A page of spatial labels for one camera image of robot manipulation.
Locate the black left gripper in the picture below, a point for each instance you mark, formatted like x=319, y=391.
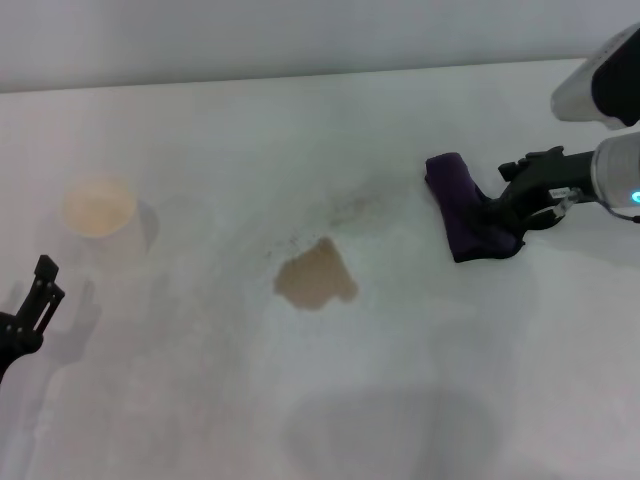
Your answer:
x=15, y=340

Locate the purple rag with black trim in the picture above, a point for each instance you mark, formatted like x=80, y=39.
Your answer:
x=450, y=200

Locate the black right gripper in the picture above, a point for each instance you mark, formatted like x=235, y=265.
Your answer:
x=545, y=172

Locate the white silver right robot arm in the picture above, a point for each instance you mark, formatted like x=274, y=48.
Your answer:
x=620, y=170

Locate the white paper cup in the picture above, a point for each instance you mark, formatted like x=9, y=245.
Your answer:
x=97, y=210

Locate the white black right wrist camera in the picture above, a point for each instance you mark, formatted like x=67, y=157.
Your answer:
x=600, y=85

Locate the brown water stain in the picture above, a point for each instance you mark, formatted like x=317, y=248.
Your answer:
x=312, y=282

